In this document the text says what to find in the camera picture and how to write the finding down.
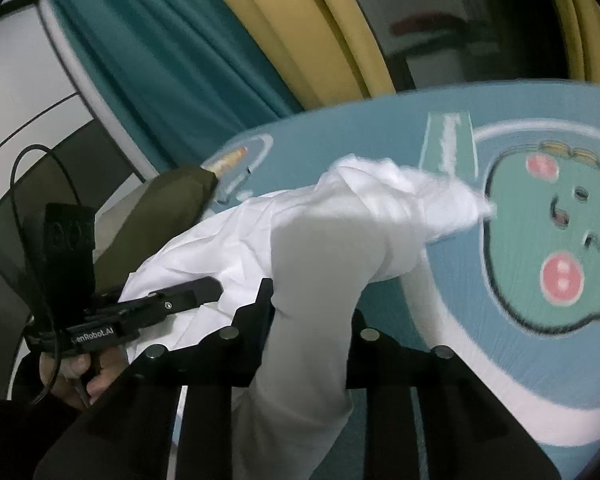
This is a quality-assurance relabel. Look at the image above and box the olive green pillow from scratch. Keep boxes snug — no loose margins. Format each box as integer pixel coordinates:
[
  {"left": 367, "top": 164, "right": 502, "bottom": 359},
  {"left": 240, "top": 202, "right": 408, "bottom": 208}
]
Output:
[{"left": 94, "top": 164, "right": 220, "bottom": 293}]

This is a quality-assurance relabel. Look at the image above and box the teal printed blanket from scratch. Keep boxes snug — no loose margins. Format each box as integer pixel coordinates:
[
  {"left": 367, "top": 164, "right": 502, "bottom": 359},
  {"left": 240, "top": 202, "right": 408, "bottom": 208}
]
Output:
[{"left": 200, "top": 80, "right": 600, "bottom": 480}]

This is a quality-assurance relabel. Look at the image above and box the person's left hand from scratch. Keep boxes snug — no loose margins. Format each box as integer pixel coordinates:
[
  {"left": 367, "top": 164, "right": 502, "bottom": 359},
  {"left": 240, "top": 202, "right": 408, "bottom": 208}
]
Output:
[{"left": 39, "top": 342, "right": 133, "bottom": 411}]

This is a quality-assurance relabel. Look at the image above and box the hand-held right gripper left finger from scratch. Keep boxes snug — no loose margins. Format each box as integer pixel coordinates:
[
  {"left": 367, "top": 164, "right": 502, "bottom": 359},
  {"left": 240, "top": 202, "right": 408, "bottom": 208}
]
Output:
[{"left": 32, "top": 277, "right": 276, "bottom": 480}]

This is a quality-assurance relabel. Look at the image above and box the dark glass window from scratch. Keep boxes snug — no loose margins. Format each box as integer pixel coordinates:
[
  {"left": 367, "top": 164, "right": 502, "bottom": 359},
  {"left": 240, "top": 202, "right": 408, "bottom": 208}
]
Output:
[{"left": 330, "top": 0, "right": 581, "bottom": 93}]

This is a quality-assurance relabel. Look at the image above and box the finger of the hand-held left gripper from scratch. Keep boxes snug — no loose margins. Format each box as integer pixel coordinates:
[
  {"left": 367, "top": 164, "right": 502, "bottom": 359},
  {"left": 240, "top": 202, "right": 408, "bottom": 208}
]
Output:
[{"left": 100, "top": 276, "right": 225, "bottom": 332}]

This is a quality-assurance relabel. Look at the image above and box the yellow curtain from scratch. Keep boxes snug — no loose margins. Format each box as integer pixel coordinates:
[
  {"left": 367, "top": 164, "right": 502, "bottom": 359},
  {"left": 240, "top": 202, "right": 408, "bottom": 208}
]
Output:
[
  {"left": 192, "top": 0, "right": 396, "bottom": 101},
  {"left": 537, "top": 0, "right": 600, "bottom": 86}
]

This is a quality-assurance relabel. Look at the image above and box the white padded headboard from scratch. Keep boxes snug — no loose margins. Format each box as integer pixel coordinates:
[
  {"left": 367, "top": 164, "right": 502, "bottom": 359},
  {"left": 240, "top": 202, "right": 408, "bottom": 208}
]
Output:
[{"left": 0, "top": 0, "right": 176, "bottom": 401}]

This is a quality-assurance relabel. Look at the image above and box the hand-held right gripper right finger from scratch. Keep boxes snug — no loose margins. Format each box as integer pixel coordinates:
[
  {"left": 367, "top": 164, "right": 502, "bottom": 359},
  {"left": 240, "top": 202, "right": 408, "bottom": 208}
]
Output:
[{"left": 347, "top": 310, "right": 563, "bottom": 480}]

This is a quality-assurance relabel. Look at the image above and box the teal curtain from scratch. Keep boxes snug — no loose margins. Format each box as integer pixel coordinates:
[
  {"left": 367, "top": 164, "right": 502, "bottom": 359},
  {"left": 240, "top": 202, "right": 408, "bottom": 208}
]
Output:
[{"left": 22, "top": 0, "right": 306, "bottom": 171}]

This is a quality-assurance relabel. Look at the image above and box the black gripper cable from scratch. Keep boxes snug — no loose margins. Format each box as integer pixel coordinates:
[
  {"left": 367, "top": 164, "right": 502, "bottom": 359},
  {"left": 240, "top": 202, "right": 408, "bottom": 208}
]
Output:
[{"left": 9, "top": 144, "right": 88, "bottom": 406}]

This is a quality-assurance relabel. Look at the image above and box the person's left forearm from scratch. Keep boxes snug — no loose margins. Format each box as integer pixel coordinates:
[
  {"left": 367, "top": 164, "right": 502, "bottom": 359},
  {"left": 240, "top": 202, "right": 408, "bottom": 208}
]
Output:
[{"left": 0, "top": 375, "right": 81, "bottom": 480}]

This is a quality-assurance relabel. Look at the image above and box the white hooded jacket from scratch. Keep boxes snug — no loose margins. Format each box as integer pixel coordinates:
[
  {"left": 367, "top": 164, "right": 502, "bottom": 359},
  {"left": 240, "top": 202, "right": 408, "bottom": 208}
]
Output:
[{"left": 122, "top": 154, "right": 498, "bottom": 480}]

